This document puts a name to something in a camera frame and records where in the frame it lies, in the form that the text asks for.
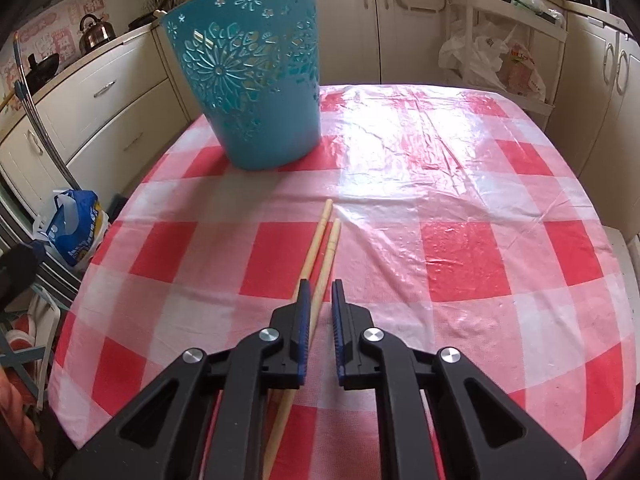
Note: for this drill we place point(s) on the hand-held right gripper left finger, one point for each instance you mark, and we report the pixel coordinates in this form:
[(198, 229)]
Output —
[(302, 330)]

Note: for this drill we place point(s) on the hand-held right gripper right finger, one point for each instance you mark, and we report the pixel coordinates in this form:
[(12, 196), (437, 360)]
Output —
[(339, 330)]

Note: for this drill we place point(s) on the pale bamboo chopstick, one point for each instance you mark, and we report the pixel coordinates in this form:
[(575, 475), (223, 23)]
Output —
[(317, 240), (327, 260)]

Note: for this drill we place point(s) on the teal plastic floral basket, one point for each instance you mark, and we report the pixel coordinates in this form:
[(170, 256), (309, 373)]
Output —
[(260, 110)]

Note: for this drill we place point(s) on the white and red cloth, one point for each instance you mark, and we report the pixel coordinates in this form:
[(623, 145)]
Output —
[(40, 320)]

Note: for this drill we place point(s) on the blue plastic bag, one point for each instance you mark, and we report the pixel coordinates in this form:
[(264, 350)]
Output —
[(75, 230)]

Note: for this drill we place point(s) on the red white checkered tablecloth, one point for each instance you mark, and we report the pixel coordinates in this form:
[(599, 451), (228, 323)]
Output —
[(400, 240)]

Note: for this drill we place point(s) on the metal folding rack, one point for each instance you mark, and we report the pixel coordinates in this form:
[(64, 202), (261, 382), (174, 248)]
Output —
[(37, 115)]

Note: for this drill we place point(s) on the cream drawer cabinet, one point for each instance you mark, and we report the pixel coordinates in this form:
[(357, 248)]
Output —
[(110, 105)]

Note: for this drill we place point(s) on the black wok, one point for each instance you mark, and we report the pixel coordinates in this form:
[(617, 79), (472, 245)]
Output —
[(42, 67)]

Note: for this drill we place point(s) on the steel kettle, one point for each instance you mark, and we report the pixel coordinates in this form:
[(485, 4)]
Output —
[(95, 30)]

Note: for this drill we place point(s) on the cream door cabinet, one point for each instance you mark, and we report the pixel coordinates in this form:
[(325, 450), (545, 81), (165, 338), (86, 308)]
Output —
[(400, 35)]

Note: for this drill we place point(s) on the white plastic bag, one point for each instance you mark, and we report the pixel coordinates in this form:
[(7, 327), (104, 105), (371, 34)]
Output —
[(470, 55)]

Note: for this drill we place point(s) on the pink plastic bag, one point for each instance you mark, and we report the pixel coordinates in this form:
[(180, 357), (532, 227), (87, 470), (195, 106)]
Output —
[(522, 75)]

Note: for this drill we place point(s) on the cream corner cabinet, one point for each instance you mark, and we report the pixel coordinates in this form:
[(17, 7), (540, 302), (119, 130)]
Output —
[(595, 95)]

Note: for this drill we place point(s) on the white trolley shelf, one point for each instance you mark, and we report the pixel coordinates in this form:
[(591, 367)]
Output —
[(550, 30)]

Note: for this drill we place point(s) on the pink tile wall sticker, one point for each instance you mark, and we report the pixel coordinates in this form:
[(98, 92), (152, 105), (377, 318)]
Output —
[(55, 40)]

